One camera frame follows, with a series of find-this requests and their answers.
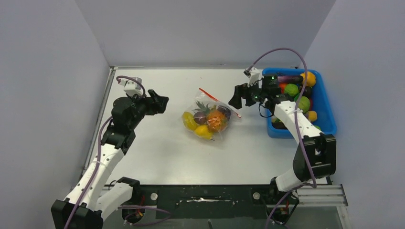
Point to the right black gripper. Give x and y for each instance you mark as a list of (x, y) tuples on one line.
[(236, 101)]

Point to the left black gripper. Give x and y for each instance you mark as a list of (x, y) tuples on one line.
[(155, 104)]

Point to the toy pineapple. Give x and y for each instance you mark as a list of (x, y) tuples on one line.
[(216, 121)]

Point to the toy yellow mango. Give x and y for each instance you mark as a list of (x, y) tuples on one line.
[(188, 121)]

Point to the clear zip top bag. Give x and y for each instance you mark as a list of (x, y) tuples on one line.
[(204, 96)]

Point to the toy dark passion fruit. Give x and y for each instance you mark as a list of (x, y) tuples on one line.
[(200, 118)]

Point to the toy yellow lemon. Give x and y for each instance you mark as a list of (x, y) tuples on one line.
[(203, 132)]

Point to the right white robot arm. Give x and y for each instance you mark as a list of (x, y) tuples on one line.
[(315, 156)]

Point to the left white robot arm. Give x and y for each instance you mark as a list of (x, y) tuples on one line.
[(84, 207)]

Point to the toy green custard apple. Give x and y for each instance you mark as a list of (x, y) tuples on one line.
[(291, 89)]

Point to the toy purple eggplant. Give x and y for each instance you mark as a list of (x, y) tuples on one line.
[(295, 79)]

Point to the toy light green cabbage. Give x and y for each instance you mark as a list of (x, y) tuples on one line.
[(304, 104)]

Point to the toy dark avocado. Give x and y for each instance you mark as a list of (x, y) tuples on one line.
[(308, 92)]

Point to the toy orange bell pepper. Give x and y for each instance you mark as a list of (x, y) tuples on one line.
[(309, 77)]

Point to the toy small yellow fruit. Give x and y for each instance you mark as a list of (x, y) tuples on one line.
[(312, 116)]

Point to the blue plastic bin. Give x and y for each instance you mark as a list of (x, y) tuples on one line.
[(319, 103)]

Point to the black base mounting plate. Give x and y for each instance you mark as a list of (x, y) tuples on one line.
[(214, 201)]

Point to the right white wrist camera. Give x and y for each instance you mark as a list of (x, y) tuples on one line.
[(254, 75)]

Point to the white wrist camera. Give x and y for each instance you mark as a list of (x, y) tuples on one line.
[(254, 75), (131, 88)]

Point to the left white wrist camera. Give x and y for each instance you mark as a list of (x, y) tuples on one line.
[(131, 88)]

